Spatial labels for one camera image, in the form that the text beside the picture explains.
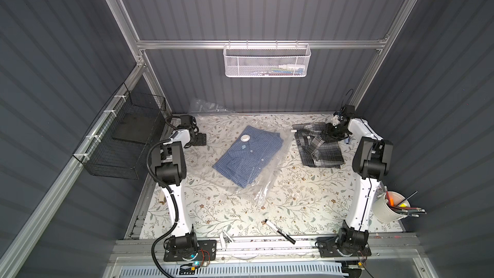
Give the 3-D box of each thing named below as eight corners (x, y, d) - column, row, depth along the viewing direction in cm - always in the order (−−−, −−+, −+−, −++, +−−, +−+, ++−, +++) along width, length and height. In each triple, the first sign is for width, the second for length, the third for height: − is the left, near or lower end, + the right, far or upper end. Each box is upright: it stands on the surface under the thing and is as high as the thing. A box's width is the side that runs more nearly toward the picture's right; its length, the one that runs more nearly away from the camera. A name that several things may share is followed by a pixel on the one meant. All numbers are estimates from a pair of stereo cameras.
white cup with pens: (376, 226, 81) (398, 215, 68) (366, 202, 87) (385, 187, 75) (402, 226, 81) (430, 215, 68) (391, 202, 87) (414, 187, 75)
